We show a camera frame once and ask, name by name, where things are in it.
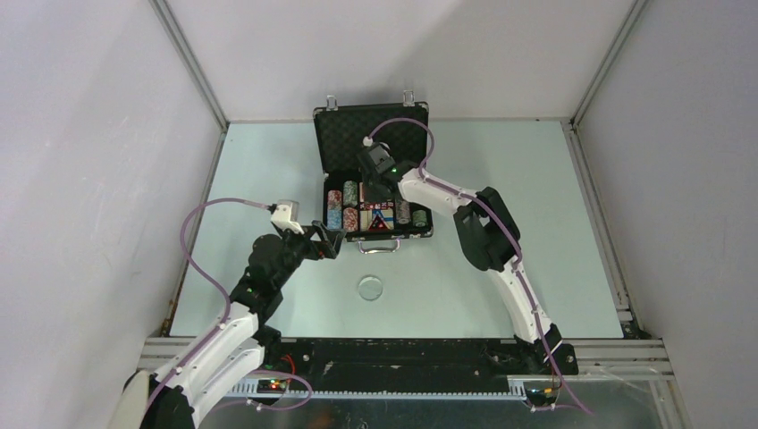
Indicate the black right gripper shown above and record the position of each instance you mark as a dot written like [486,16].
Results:
[367,194]

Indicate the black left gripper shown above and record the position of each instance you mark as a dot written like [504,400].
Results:
[326,248]

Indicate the green poker chip stack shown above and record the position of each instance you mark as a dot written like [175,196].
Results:
[350,195]

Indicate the red poker chip stack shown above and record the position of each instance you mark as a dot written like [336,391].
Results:
[350,221]

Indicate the small red white stack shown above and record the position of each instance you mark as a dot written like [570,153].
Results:
[334,199]

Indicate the black aluminium poker case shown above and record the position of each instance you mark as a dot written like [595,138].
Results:
[339,135]

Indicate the clear round dealer button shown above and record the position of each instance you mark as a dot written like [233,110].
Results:
[370,288]

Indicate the small green chip stack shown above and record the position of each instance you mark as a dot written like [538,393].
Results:
[419,218]

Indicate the blue brown chip stack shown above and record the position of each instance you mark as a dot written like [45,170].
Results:
[402,212]

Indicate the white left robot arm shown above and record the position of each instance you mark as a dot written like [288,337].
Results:
[185,389]

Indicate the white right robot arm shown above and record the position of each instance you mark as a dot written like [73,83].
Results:
[488,237]

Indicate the blue poker chip stack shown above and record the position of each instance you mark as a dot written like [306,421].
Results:
[334,219]

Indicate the red dice in case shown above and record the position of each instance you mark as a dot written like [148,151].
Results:
[376,205]

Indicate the blue card deck in case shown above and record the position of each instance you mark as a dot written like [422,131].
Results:
[364,214]

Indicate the black all in triangle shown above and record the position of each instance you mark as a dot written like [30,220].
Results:
[379,221]

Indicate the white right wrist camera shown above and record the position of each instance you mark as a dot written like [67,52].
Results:
[369,142]

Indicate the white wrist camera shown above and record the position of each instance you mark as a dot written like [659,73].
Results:
[369,142]
[284,214]

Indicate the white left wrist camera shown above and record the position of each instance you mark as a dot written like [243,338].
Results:
[284,214]

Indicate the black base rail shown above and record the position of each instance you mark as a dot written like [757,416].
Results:
[409,366]

